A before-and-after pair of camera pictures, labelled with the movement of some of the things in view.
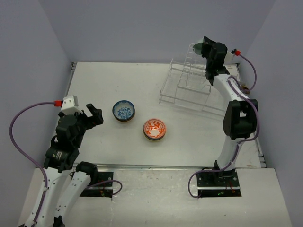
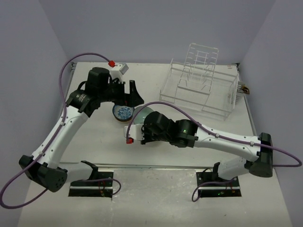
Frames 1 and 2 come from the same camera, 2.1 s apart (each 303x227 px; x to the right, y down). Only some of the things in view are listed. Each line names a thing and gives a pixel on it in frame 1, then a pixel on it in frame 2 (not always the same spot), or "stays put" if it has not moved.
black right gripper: (207, 45) to (145, 135)
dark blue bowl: (123, 110) stays put
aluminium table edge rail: (73, 66) stays put
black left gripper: (96, 119) to (131, 99)
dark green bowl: (197, 47) to (140, 117)
